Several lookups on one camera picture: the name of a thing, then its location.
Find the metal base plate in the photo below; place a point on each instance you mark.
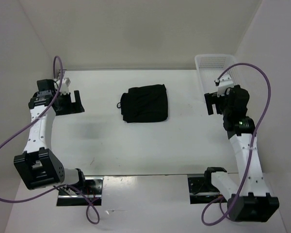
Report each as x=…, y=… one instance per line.
x=200, y=191
x=92, y=190

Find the black shorts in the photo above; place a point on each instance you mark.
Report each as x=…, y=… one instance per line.
x=146, y=104

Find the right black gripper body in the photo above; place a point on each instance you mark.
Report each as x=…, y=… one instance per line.
x=226, y=108

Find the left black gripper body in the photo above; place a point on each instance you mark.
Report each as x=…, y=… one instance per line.
x=64, y=102

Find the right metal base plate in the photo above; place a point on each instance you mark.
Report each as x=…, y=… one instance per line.
x=200, y=191

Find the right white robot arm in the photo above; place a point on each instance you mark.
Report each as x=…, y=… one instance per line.
x=251, y=200

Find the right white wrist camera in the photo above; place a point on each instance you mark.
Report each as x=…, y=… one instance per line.
x=223, y=84

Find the white plastic basket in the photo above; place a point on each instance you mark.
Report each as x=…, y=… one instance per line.
x=209, y=67

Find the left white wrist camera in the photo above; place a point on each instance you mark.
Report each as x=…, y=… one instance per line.
x=64, y=89

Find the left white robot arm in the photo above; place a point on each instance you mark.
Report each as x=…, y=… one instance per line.
x=37, y=165

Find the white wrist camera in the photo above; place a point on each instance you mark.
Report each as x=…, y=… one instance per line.
x=223, y=84
x=64, y=89

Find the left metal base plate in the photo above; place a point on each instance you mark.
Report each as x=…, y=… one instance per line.
x=92, y=190

